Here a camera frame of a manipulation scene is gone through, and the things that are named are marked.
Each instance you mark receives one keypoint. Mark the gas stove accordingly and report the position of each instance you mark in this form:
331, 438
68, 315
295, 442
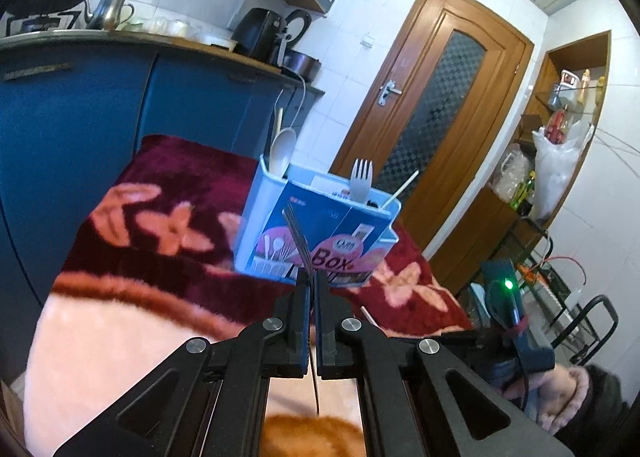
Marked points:
45, 24

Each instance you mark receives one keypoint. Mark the metal kettle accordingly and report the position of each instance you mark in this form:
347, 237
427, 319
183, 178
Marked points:
110, 12

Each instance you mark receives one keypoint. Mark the wooden door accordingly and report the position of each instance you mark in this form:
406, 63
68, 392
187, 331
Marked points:
430, 112

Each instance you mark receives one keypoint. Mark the black rice cooker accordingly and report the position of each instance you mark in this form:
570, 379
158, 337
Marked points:
297, 27

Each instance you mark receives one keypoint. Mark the white plastic spoon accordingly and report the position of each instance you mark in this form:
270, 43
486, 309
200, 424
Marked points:
282, 152

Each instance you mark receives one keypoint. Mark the wooden chopstick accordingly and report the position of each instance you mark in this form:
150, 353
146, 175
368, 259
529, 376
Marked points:
278, 119

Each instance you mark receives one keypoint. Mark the black air fryer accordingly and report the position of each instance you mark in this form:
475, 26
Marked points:
255, 32

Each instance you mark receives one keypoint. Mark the dark slow cooker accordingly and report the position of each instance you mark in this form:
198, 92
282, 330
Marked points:
305, 64

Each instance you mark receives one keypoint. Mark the metal fork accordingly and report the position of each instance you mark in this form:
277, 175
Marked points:
300, 242

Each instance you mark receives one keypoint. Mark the maroon and pink printed blanket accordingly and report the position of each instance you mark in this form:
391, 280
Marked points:
125, 317

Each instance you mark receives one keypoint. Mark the white plastic fork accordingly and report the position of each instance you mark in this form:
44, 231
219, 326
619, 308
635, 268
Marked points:
361, 182

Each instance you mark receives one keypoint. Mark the pale blue utensil holder box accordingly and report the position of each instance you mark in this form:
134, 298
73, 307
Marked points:
320, 217

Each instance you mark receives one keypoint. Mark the white wall switch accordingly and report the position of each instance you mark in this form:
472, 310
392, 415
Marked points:
368, 41

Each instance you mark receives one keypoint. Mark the white plastic bag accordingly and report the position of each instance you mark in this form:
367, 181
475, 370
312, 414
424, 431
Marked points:
555, 172

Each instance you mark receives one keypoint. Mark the wooden wall niche shelf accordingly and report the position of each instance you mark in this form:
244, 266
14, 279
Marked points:
550, 67

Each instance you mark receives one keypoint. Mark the person's right forearm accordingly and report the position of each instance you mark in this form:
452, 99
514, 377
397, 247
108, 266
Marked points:
590, 407

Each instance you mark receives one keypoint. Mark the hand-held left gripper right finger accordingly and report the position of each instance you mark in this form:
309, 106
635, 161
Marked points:
324, 327

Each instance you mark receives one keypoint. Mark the white chopstick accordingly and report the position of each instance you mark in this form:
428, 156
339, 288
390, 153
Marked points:
366, 314
402, 189

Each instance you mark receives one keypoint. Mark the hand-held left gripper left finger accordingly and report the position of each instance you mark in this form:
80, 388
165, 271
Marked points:
303, 327

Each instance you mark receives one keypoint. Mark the person's right hand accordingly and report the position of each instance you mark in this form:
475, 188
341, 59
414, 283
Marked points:
520, 389

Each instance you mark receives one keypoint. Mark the blue base cabinets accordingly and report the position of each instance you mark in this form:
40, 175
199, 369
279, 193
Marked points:
75, 112

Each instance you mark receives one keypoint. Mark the clear plastic bag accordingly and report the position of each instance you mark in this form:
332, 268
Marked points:
510, 177

